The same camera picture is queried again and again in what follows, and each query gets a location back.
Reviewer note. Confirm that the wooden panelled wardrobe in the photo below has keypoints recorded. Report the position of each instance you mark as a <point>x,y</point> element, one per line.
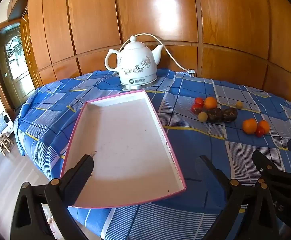
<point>90,17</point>

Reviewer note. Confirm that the carved wooden door leaf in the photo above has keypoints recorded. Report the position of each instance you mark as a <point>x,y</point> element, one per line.
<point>29,55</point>

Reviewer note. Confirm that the white power plug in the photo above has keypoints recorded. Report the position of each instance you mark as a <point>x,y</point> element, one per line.
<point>192,72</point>

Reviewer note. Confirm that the small wooden stool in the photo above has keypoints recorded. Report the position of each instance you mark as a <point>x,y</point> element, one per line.
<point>4,138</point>

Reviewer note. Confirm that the large orange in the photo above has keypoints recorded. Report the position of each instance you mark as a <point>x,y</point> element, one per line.
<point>250,126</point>
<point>210,102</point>

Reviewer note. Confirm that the wooden glass door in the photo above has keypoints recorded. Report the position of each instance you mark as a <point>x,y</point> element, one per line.
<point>15,62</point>

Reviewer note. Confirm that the metal kettle base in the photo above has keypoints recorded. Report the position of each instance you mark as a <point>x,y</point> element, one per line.
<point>138,86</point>

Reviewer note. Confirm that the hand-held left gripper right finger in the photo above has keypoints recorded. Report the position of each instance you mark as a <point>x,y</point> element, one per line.
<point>211,170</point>

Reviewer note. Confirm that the blue plaid tablecloth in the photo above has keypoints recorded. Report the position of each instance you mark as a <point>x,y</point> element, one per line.
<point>198,140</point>

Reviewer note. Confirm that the small orange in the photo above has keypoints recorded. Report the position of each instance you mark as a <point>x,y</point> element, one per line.
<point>264,125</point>

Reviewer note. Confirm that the red tomato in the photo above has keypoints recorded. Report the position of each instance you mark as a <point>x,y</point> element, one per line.
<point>259,132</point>
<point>196,108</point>
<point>199,101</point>

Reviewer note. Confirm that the white floral ceramic kettle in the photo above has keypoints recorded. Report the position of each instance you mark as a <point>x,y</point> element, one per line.
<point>135,60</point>

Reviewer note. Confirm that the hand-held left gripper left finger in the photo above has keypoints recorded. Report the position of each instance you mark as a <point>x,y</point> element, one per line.
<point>81,170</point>

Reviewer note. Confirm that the yellow longan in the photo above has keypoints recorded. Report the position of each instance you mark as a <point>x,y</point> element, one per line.
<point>239,104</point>
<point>202,117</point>

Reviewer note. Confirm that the dark brown wrinkled fruit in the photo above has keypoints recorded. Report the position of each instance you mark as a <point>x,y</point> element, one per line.
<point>214,115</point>
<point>230,114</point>

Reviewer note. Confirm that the pink-rimmed white cardboard box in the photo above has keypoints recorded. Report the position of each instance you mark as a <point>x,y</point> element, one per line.
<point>125,142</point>

